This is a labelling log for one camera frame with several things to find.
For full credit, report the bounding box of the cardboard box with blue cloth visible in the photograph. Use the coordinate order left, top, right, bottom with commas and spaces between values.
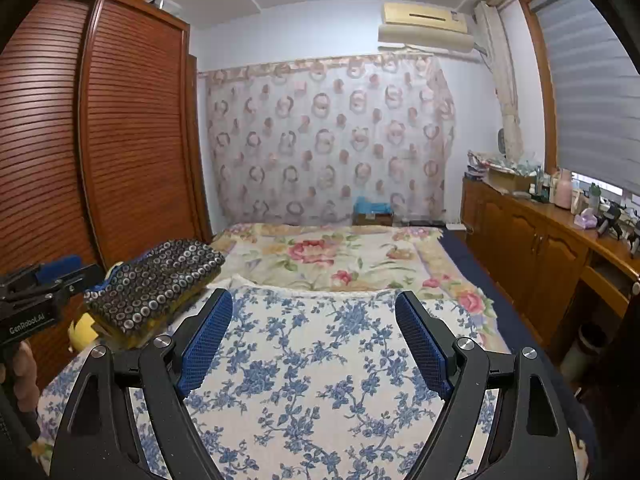
352, 197, 395, 227

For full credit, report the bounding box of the open cardboard box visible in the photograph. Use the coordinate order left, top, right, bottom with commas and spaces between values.
487, 167, 535, 194

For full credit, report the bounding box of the floral bed blanket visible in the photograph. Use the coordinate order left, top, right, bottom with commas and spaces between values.
210, 222, 512, 357

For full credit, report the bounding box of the person's left hand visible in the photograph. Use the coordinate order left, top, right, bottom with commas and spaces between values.
0, 344, 39, 412

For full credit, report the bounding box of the wooden window frame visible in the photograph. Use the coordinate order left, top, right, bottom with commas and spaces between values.
517, 0, 559, 174

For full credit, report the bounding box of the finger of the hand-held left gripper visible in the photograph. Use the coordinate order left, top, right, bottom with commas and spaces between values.
35, 264, 104, 307
0, 255, 84, 287

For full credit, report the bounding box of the wooden louvered wardrobe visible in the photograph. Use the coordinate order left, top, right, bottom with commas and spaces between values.
0, 0, 214, 392

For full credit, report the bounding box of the ring-patterned sheer curtain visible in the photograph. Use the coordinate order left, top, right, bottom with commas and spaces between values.
197, 55, 459, 229

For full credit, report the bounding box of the tied beige window curtain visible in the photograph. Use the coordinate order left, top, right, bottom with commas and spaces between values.
475, 0, 527, 162

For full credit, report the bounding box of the pile of papers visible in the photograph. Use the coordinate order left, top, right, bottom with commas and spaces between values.
465, 149, 496, 181

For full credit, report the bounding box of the grey window blind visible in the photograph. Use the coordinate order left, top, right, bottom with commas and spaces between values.
530, 0, 640, 197

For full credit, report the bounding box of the wooden sideboard cabinet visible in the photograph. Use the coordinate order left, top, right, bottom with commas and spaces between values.
460, 175, 640, 347

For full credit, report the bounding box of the pink bottle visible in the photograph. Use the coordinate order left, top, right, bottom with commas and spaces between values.
554, 168, 574, 210

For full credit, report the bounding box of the small black tripod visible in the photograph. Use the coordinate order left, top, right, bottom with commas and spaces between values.
597, 204, 624, 239

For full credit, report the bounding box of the wall air conditioner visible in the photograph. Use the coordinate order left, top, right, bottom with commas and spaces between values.
377, 1, 475, 54

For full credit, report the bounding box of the yellow plush toy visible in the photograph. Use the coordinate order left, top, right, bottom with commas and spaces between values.
67, 310, 109, 354

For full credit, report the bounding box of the blue floral white sheet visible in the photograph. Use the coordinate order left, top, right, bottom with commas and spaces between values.
37, 275, 507, 480

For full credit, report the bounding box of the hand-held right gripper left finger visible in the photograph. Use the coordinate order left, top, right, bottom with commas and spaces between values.
50, 288, 235, 480

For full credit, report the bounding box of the navy circle-patterned satin garment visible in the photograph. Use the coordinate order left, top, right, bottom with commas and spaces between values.
84, 240, 227, 337

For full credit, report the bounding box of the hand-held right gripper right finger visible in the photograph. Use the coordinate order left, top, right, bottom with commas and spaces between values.
394, 290, 574, 480

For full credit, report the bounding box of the grey trash bin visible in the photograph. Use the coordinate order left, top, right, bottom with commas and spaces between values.
560, 322, 609, 374

